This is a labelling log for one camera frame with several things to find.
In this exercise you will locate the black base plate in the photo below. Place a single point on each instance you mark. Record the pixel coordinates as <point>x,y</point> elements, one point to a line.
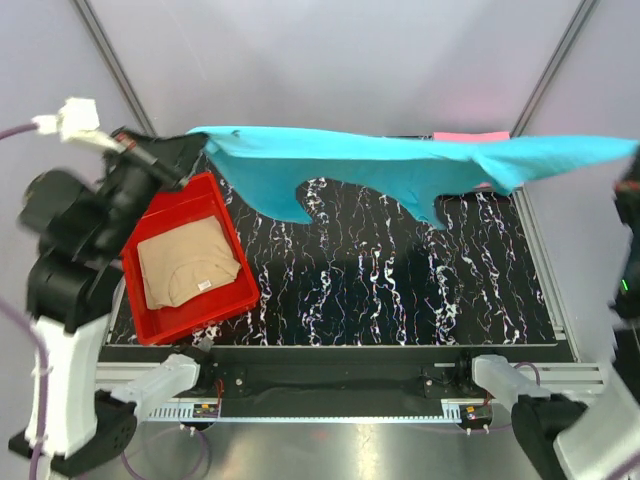
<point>331,382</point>

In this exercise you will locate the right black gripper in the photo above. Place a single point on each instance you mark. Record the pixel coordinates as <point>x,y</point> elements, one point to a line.
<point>627,190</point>

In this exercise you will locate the aluminium rail frame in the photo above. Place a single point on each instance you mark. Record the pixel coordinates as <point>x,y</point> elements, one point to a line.
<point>365,274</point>

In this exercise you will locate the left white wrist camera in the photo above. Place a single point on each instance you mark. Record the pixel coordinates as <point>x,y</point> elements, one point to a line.
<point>77,122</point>

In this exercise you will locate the red plastic bin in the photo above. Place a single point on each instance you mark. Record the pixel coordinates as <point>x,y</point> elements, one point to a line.
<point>201,198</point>

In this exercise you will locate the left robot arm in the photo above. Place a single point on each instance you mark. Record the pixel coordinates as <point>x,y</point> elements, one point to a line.
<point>82,231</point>

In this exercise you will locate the beige folded t shirt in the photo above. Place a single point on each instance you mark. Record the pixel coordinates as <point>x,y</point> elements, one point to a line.
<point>185,262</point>

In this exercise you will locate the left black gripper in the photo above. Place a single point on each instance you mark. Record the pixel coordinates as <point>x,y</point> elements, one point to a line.
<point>177,154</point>

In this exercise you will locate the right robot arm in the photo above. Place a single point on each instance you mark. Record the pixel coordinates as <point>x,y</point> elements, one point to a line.
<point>565,438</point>

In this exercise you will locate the turquoise t shirt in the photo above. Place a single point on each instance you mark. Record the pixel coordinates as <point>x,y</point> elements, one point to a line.
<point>266,165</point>

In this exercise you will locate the pink folded t shirt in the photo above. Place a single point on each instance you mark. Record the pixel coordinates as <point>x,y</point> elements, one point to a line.
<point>471,138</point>

